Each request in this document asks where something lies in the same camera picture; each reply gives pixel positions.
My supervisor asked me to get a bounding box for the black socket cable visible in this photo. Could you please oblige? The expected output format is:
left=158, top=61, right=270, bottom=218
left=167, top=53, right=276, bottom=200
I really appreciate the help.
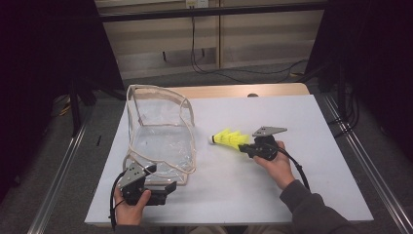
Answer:
left=189, top=6, right=310, bottom=84

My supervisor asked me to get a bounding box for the black floor cable bundle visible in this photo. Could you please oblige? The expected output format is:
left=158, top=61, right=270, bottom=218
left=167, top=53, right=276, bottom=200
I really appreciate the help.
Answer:
left=327, top=82, right=359, bottom=139

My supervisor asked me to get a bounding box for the aluminium floor rail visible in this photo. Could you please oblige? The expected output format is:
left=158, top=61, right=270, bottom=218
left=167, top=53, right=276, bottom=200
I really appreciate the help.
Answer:
left=27, top=121, right=95, bottom=234
left=322, top=94, right=413, bottom=234

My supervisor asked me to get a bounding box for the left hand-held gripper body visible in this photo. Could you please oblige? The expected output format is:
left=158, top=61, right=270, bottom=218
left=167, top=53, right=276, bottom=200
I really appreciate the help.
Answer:
left=118, top=162, right=169, bottom=207

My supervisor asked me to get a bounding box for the clear plastic bag beige trim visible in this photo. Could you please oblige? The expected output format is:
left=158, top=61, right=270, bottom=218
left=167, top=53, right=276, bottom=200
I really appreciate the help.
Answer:
left=122, top=84, right=198, bottom=187

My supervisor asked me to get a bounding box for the person's right hand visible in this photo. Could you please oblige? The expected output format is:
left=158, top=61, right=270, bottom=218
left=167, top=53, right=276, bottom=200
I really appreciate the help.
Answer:
left=252, top=139, right=296, bottom=191

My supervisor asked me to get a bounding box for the person's left hand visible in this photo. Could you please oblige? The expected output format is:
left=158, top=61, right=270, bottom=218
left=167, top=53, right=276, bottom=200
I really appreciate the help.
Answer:
left=113, top=186, right=153, bottom=226

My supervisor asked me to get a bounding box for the white table sheet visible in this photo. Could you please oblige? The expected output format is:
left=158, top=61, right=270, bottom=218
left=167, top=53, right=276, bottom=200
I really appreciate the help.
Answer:
left=84, top=94, right=374, bottom=226

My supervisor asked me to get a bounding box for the yellow floor cable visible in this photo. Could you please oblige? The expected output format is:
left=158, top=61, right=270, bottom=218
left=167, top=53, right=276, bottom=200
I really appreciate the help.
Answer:
left=57, top=96, right=72, bottom=118

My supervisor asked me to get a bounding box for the white wall socket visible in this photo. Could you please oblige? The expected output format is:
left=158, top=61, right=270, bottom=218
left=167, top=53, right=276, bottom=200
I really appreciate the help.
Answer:
left=185, top=0, right=209, bottom=9

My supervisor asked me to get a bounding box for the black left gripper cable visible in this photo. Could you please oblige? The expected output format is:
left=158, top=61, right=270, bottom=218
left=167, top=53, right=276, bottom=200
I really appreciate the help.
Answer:
left=108, top=170, right=130, bottom=230

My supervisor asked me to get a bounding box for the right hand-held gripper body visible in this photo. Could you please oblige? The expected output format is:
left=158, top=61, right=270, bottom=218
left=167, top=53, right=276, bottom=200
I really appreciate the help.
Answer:
left=247, top=126, right=288, bottom=162

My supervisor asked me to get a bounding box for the light wooden table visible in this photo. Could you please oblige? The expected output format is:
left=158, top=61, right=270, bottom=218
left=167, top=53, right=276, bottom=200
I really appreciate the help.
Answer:
left=130, top=82, right=311, bottom=100

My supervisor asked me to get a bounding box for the black curtain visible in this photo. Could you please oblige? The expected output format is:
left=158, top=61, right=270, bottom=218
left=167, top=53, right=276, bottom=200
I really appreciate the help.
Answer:
left=306, top=0, right=413, bottom=154
left=0, top=0, right=126, bottom=203

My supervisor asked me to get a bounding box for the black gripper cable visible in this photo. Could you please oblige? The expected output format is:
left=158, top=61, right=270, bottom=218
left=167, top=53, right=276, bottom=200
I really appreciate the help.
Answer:
left=108, top=170, right=130, bottom=230
left=276, top=145, right=311, bottom=191

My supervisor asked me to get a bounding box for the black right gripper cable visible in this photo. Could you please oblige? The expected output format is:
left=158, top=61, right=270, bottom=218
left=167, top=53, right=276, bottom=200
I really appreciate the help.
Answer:
left=276, top=145, right=311, bottom=191

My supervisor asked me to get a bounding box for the black stand leg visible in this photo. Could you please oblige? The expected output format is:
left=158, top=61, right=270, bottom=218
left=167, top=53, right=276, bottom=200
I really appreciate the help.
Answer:
left=69, top=76, right=98, bottom=137

